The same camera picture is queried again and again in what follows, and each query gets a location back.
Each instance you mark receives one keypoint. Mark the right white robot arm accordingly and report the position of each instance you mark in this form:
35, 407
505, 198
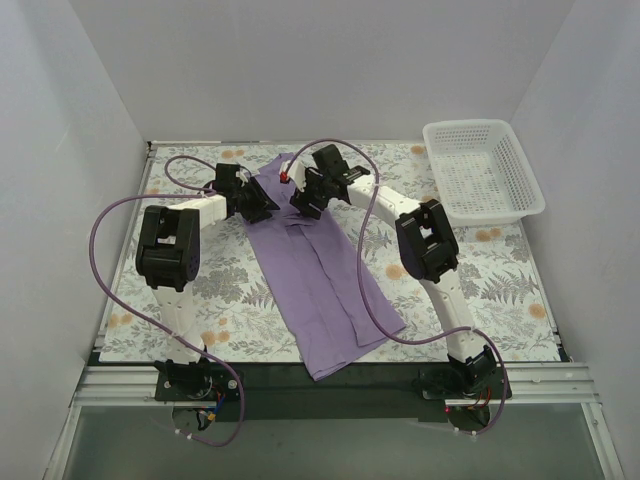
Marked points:
427, 245

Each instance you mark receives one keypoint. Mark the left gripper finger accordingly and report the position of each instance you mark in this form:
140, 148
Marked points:
255, 213
257, 198

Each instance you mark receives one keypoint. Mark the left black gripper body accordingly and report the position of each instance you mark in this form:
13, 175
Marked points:
253, 198

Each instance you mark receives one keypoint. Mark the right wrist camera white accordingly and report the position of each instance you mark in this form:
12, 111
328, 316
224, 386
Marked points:
293, 172

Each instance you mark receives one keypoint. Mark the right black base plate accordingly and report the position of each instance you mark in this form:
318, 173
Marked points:
442, 382

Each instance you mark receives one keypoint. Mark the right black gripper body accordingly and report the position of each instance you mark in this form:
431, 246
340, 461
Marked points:
310, 195

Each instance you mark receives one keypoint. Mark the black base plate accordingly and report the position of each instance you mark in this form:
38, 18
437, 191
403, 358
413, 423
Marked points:
442, 382
182, 383

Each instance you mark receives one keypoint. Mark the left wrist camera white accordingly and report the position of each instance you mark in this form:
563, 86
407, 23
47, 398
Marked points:
244, 174

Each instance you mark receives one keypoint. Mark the white plastic basket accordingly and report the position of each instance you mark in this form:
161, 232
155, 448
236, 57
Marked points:
482, 173

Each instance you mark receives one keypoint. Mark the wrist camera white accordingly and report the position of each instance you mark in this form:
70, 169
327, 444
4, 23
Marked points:
293, 172
244, 174

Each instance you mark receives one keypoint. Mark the purple t shirt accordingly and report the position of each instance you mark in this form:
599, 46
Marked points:
334, 308

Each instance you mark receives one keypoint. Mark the aluminium frame rail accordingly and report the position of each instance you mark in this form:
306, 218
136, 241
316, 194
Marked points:
531, 383

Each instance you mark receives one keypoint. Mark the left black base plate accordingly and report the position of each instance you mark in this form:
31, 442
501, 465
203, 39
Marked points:
182, 383

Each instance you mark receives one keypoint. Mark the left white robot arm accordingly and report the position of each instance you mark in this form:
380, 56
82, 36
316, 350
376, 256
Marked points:
168, 258

